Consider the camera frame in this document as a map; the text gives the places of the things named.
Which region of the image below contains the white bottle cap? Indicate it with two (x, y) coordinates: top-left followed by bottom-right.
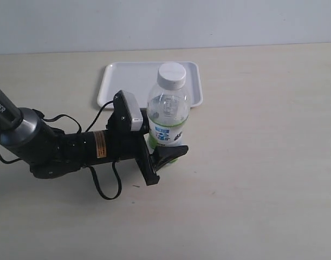
(157, 62), (186, 90)

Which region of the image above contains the clear plastic drink bottle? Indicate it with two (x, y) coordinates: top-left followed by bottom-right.
(146, 84), (191, 149)

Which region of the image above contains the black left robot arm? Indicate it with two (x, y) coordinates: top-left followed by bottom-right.
(0, 90), (189, 185)

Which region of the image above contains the white plastic tray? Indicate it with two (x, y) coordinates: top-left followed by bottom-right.
(97, 61), (203, 108)

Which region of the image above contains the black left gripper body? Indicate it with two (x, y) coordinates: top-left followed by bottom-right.
(105, 110), (161, 186)

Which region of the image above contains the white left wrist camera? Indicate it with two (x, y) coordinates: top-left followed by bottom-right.
(113, 90), (143, 133)

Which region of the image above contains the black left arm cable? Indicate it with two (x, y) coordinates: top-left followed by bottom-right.
(0, 100), (121, 200)

